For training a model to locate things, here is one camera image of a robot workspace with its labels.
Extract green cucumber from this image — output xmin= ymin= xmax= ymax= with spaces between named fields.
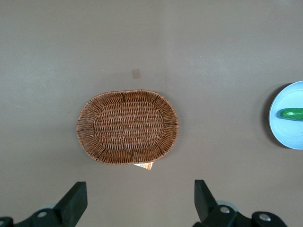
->
xmin=279 ymin=107 xmax=303 ymax=122

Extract orange paper tag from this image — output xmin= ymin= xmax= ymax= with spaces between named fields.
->
xmin=133 ymin=161 xmax=153 ymax=171

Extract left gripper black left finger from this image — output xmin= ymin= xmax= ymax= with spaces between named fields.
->
xmin=14 ymin=181 xmax=89 ymax=227

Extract brown oval wicker basket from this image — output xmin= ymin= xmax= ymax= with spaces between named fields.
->
xmin=76 ymin=89 xmax=179 ymax=166

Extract light blue round plate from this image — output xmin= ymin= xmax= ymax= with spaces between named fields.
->
xmin=268 ymin=80 xmax=303 ymax=150

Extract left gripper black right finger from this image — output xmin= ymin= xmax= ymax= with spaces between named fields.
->
xmin=193 ymin=179 xmax=252 ymax=227

